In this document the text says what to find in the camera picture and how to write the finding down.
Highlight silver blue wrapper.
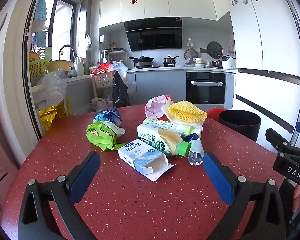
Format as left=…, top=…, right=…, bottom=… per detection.
left=181, top=133, right=205, bottom=166

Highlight green white tea carton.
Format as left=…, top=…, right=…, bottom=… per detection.
left=143, top=118, right=203, bottom=136

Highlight yellow foam sponge pad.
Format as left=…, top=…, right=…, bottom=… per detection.
left=168, top=100, right=207, bottom=123

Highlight green snack bag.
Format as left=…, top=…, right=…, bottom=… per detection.
left=85, top=121, right=126, bottom=151

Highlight white green milk carton bottle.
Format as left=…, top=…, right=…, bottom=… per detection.
left=137, top=122, right=191, bottom=157

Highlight white blue bandage box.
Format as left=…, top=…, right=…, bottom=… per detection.
left=117, top=139, right=174, bottom=182

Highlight pink red wrapper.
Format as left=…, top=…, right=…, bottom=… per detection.
left=145, top=95, right=170, bottom=120

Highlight black trash bin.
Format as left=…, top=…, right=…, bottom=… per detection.
left=219, top=109, right=262, bottom=142

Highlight black kitchen faucet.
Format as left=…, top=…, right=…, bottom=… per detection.
left=58, top=44, right=77, bottom=61

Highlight person right hand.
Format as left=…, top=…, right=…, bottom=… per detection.
left=292, top=184, right=300, bottom=212

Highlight red stool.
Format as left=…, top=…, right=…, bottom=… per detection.
left=206, top=107, right=226, bottom=122

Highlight black built-in oven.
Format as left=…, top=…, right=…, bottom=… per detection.
left=186, top=72, right=226, bottom=105

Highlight white rice cooker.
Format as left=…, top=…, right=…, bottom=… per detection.
left=222, top=55, right=236, bottom=70

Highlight white refrigerator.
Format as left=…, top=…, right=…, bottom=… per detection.
left=227, top=0, right=300, bottom=151

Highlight gold foil bag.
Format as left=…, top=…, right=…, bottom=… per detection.
left=39, top=100, right=67, bottom=132

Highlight steel cooking pot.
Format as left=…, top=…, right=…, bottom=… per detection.
left=163, top=55, right=179, bottom=67

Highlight clear plastic bag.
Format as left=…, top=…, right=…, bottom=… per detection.
left=33, top=70, right=68, bottom=110

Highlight grey lower cabinets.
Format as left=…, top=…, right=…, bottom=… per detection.
left=127, top=68, right=186, bottom=105

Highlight black plastic bag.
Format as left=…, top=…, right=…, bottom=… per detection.
left=112, top=71, right=130, bottom=108

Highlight black range hood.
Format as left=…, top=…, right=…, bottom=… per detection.
left=123, top=17, right=183, bottom=51

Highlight green plastic basket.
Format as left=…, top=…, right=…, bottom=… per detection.
left=29, top=59, right=50, bottom=78

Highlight white storage cart basket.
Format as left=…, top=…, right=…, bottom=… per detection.
left=91, top=71, right=115, bottom=97

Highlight black frying pan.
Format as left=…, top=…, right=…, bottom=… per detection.
left=129, top=56, right=154, bottom=69

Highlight yellow basin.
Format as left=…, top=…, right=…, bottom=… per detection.
left=48, top=60, right=74, bottom=72

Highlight white upper cabinets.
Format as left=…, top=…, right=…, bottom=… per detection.
left=99, top=0, right=229, bottom=28

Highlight red plastic bag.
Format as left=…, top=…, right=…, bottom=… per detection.
left=91, top=63, right=111, bottom=75

